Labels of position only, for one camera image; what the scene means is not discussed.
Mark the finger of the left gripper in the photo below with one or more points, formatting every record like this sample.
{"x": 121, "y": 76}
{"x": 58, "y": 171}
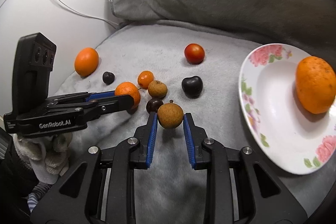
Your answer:
{"x": 100, "y": 95}
{"x": 109, "y": 105}

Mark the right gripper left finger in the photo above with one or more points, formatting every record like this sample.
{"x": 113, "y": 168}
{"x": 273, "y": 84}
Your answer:
{"x": 99, "y": 187}

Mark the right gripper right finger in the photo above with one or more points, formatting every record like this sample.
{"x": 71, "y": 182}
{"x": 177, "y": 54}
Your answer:
{"x": 241, "y": 187}

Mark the small mandarin orange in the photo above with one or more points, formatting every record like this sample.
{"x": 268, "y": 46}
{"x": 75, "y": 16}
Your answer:
{"x": 128, "y": 88}

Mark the dark cherry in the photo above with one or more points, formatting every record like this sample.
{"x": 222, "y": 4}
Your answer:
{"x": 153, "y": 105}
{"x": 192, "y": 86}
{"x": 108, "y": 78}

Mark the small orange kumquat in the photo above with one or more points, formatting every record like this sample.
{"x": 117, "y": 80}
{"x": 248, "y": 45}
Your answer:
{"x": 145, "y": 78}

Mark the brown longan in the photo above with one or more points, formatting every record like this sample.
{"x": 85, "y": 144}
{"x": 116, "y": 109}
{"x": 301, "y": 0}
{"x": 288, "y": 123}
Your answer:
{"x": 157, "y": 89}
{"x": 170, "y": 115}

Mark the large round orange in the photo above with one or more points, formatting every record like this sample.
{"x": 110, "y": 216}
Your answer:
{"x": 315, "y": 84}

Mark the left gloved hand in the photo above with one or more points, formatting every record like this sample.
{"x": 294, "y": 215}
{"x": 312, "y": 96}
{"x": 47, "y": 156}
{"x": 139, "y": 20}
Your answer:
{"x": 46, "y": 156}

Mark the oval orange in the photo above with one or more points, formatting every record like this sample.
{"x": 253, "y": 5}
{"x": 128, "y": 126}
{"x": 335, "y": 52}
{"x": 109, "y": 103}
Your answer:
{"x": 86, "y": 62}

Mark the grey fleece seat blanket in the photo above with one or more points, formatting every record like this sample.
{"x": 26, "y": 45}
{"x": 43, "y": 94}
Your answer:
{"x": 170, "y": 191}

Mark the striped sleeve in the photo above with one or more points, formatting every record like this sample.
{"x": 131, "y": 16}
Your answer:
{"x": 37, "y": 194}

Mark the white floral plate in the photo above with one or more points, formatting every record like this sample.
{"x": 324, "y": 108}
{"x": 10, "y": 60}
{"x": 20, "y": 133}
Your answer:
{"x": 296, "y": 140}

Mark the red tomato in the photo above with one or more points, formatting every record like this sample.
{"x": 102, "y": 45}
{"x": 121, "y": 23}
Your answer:
{"x": 194, "y": 53}

